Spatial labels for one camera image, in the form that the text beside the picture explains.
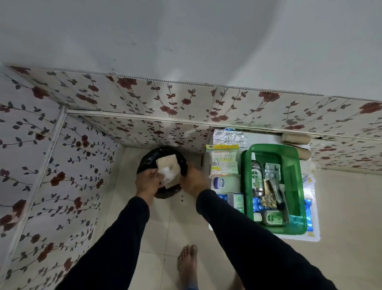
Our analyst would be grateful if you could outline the person's right hand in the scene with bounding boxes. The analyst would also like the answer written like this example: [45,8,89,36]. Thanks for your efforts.
[180,167,210,199]

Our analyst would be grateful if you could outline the person's left hand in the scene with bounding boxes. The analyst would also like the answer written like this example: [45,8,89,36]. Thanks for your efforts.
[135,169,165,207]

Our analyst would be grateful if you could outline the white tissue wad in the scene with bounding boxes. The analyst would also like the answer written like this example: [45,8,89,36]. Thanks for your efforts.
[158,167,180,186]

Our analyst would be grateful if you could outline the beige paper wrapper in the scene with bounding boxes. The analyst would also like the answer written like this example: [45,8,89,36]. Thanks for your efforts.
[155,154,181,189]

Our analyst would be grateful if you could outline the person's right forearm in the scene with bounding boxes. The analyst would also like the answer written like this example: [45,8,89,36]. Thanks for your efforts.
[195,189,338,290]

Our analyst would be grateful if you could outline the person's left forearm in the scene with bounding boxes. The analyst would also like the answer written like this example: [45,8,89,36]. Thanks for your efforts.
[56,196,150,290]

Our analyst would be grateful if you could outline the black bin bag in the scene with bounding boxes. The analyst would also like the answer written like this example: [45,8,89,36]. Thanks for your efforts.
[136,146,189,200]

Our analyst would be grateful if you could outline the cotton swab packet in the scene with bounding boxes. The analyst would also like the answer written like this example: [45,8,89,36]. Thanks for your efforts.
[206,144,240,179]

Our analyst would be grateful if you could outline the teal small carton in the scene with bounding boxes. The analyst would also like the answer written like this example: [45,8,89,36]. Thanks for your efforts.
[227,192,245,214]

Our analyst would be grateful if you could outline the silver foil blister packs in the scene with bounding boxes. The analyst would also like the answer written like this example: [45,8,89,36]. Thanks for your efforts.
[213,128,248,149]

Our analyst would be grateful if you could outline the antiseptic liquid bottle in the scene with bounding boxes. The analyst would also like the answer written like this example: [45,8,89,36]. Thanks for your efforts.
[250,152,266,198]

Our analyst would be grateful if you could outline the floral panelled ledge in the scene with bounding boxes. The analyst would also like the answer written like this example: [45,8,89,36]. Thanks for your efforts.
[7,64,382,141]

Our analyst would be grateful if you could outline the person's bare foot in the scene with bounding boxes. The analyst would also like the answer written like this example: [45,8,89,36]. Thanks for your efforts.
[177,245,199,290]

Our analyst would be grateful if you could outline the gold capsule blister pack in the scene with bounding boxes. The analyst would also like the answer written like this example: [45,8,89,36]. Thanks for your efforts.
[264,179,279,209]

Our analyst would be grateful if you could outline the grey tablet blister pack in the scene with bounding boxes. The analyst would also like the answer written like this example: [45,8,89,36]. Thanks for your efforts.
[264,163,281,181]

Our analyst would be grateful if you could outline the green round tin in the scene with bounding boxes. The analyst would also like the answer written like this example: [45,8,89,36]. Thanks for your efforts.
[262,210,285,226]

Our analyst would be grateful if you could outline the green plastic tray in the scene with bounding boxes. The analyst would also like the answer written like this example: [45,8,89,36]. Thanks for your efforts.
[241,144,308,235]

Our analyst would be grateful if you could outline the black handled scissors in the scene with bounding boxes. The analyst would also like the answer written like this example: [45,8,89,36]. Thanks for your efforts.
[277,183,290,225]

